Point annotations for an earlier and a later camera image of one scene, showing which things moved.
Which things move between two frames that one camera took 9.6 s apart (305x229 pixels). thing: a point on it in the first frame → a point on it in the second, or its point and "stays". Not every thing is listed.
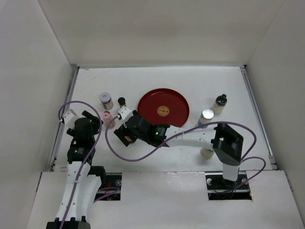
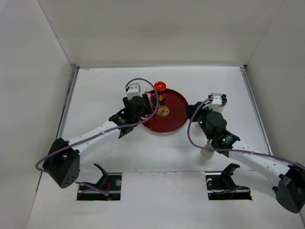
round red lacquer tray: (163, 106) stays
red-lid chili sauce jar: (127, 138) → (160, 87)
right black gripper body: (141, 137) → (200, 115)
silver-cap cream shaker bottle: (207, 153) stays
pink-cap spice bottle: (107, 117) → (150, 100)
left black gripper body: (95, 128) → (146, 111)
